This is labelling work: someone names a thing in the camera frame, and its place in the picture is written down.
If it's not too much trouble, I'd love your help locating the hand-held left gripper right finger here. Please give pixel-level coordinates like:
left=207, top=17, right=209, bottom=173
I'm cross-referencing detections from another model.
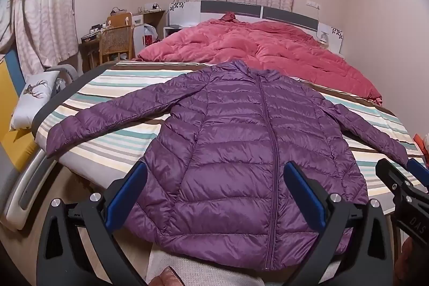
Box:
left=283, top=160, right=401, bottom=286

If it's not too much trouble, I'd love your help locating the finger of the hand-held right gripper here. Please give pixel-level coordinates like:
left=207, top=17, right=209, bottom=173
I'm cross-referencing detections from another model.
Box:
left=406, top=158, right=429, bottom=188
left=375, top=159, right=414, bottom=204

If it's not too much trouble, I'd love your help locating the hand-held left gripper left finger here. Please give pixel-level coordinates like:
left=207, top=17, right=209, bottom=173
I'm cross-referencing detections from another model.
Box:
left=36, top=161, right=150, bottom=286

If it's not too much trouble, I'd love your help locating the purple down jacket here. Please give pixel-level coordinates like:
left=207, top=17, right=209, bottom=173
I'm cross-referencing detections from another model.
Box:
left=45, top=60, right=409, bottom=271

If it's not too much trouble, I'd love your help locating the orange cloth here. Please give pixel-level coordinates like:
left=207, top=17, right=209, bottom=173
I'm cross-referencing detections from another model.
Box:
left=413, top=133, right=429, bottom=157

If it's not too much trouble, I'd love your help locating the brown leather item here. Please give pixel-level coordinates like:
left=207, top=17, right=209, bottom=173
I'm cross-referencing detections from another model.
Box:
left=151, top=266, right=184, bottom=286

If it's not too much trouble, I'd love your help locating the grey knit clothing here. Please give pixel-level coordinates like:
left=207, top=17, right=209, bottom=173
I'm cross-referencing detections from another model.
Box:
left=146, top=239, right=269, bottom=286

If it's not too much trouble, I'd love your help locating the deer print pillow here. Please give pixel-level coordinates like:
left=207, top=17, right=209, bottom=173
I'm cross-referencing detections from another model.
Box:
left=9, top=70, right=61, bottom=132

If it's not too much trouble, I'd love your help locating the red quilt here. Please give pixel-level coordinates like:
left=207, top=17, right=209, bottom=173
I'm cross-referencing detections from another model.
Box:
left=131, top=18, right=384, bottom=106

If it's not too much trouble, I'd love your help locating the yellow blue cushion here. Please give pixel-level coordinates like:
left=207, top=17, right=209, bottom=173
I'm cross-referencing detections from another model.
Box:
left=0, top=50, right=39, bottom=173

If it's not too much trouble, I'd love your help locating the wicker chair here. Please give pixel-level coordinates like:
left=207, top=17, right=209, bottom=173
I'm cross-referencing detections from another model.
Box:
left=88, top=24, right=135, bottom=67

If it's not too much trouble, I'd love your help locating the dark wooden desk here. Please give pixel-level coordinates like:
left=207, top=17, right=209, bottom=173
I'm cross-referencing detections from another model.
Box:
left=79, top=26, right=111, bottom=69

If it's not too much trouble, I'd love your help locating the white plastic bag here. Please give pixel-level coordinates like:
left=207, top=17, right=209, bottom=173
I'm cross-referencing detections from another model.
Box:
left=142, top=24, right=159, bottom=46

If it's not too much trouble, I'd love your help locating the white bedside table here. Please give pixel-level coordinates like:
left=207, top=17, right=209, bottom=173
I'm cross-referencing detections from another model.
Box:
left=163, top=25, right=184, bottom=39

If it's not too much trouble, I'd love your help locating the brown handbag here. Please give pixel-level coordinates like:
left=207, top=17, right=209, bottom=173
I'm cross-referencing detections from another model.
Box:
left=106, top=7, right=133, bottom=28

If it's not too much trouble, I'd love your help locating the white small cabinet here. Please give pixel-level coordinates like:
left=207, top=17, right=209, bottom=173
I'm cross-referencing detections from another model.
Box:
left=132, top=13, right=145, bottom=55

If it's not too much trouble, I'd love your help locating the wooden open shelf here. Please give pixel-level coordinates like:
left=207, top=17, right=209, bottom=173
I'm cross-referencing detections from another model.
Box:
left=142, top=9, right=166, bottom=41

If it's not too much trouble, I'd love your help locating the patterned side curtain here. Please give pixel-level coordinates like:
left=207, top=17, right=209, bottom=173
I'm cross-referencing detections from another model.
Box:
left=0, top=0, right=83, bottom=67

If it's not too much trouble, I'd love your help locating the grey white bed headboard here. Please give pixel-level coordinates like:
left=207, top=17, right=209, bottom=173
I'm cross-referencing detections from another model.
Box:
left=169, top=0, right=346, bottom=55

